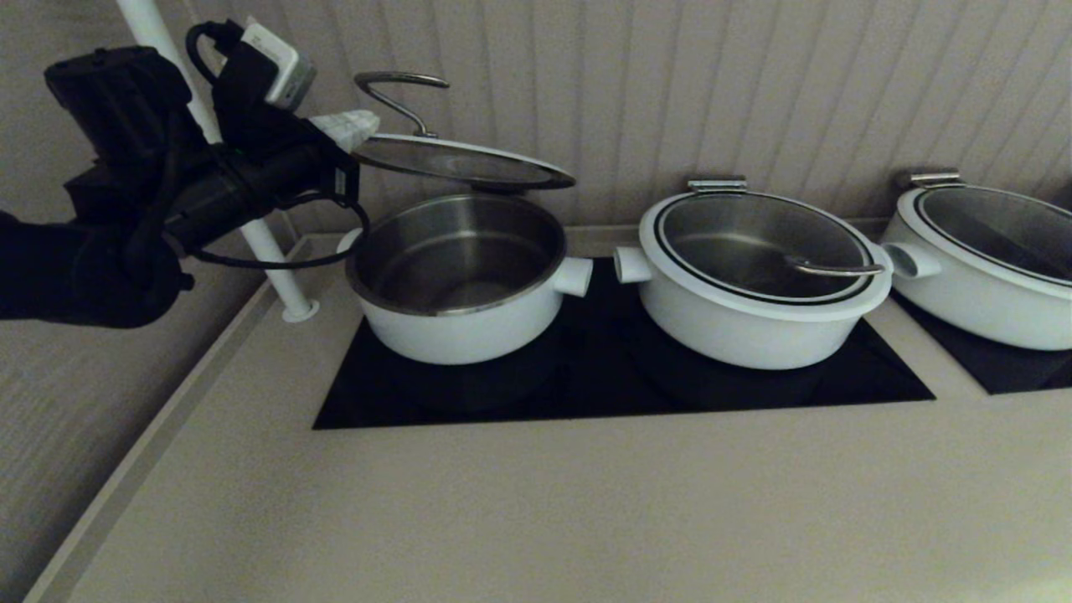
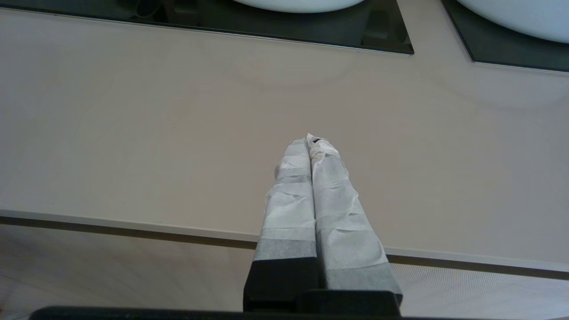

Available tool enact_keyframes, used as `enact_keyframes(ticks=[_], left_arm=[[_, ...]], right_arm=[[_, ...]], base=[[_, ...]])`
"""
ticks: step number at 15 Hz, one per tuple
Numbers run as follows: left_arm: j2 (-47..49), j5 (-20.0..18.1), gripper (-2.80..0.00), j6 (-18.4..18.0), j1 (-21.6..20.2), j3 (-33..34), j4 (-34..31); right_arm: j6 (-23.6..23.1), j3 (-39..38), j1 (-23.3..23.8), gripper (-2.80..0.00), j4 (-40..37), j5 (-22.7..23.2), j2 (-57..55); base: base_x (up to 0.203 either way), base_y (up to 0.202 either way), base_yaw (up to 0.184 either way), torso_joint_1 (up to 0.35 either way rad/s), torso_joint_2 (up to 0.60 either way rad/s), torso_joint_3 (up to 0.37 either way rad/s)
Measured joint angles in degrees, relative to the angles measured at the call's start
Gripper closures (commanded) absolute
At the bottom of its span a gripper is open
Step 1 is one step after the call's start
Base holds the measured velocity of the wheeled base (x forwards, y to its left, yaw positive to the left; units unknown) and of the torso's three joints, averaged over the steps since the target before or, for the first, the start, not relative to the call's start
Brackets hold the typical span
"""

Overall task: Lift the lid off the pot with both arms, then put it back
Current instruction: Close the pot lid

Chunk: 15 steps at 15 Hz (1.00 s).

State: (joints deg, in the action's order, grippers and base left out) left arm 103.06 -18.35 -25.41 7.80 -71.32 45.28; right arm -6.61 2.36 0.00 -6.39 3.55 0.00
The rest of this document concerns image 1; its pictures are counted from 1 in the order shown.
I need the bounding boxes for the glass lid with white rim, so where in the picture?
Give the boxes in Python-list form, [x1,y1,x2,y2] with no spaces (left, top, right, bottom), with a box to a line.
[350,71,577,192]
[898,184,1072,301]
[638,190,894,323]

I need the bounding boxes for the white pot with steel insert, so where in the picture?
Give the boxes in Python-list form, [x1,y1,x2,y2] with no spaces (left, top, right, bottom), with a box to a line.
[337,193,595,366]
[614,193,894,371]
[879,186,1072,351]

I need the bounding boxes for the white support pole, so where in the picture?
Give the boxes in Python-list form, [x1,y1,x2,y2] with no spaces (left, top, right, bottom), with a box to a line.
[117,0,322,324]

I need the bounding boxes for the large black induction cooktop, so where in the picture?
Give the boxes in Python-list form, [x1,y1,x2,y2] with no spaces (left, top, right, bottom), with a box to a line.
[312,258,935,430]

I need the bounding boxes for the small black induction cooktop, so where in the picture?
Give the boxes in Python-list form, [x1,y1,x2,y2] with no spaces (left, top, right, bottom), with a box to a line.
[889,289,1072,395]

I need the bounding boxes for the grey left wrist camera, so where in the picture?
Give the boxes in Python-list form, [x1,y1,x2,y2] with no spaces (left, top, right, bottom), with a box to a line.
[241,21,317,112]

